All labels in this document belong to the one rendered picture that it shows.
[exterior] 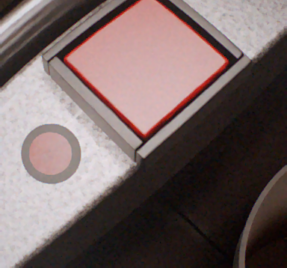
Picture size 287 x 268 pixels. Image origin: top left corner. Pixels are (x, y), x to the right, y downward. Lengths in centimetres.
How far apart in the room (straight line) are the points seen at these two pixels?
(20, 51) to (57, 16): 3
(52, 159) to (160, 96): 6
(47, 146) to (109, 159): 3
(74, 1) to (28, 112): 7
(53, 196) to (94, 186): 2
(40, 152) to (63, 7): 9
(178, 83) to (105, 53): 4
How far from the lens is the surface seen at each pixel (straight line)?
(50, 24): 45
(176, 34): 42
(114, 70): 41
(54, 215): 40
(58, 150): 41
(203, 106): 40
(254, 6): 45
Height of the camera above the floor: 129
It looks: 66 degrees down
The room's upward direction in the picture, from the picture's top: straight up
